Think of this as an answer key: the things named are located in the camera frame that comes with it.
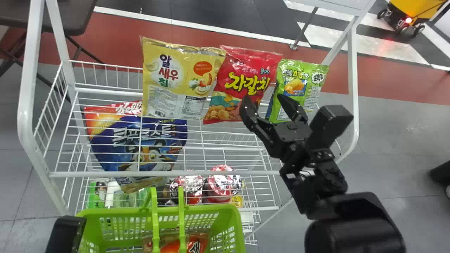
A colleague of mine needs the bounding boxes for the white wire rack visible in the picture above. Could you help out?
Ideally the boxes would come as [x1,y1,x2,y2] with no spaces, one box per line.
[17,0,377,246]

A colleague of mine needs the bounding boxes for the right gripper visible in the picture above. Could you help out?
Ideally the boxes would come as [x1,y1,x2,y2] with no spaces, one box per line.
[240,93,317,166]

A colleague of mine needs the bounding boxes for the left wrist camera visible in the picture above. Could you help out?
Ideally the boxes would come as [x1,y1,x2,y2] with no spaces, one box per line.
[45,216,87,253]

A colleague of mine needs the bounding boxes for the green snack packet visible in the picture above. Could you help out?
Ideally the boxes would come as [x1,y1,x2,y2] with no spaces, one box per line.
[265,59,330,124]

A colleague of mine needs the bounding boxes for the dark side table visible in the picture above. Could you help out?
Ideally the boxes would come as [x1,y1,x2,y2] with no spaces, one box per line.
[0,0,106,90]

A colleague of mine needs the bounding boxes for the orange snack packet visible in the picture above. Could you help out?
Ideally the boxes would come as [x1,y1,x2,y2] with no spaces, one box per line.
[142,232,210,253]

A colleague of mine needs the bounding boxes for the green bottle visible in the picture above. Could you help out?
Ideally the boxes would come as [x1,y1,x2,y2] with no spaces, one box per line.
[87,181,106,210]

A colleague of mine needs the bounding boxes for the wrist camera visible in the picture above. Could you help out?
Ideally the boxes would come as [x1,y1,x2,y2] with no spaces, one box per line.
[307,104,354,151]
[45,216,87,253]

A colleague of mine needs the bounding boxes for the red noodle cup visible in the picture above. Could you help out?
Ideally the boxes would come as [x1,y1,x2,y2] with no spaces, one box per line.
[204,164,243,205]
[169,170,205,205]

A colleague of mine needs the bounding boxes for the yellow cart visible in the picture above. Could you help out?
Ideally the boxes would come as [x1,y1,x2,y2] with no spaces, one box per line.
[377,0,448,36]

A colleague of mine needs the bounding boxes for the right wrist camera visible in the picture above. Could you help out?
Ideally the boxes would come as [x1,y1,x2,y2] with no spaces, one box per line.
[307,104,354,151]

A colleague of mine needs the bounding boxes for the white bottle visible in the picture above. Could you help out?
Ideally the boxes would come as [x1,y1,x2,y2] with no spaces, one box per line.
[105,181,121,208]

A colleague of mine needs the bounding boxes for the green basket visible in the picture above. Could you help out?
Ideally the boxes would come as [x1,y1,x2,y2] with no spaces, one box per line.
[75,186,247,253]

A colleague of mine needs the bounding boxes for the blue cereal bag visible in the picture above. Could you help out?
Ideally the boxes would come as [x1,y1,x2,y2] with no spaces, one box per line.
[83,100,188,194]

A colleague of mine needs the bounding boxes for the red snack packet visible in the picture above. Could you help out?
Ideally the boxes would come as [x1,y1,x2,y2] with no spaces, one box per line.
[202,45,283,125]

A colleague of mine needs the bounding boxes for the yellow snack packet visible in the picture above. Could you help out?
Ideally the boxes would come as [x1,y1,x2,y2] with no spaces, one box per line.
[140,35,226,120]

